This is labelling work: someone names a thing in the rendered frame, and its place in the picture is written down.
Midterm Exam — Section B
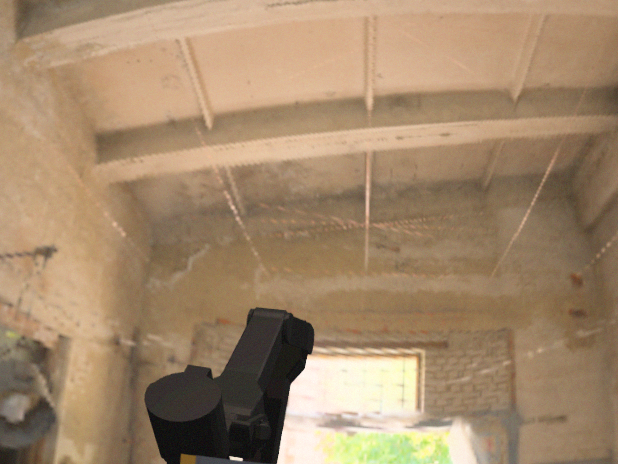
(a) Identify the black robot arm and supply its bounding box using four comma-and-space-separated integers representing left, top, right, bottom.
144, 308, 314, 464

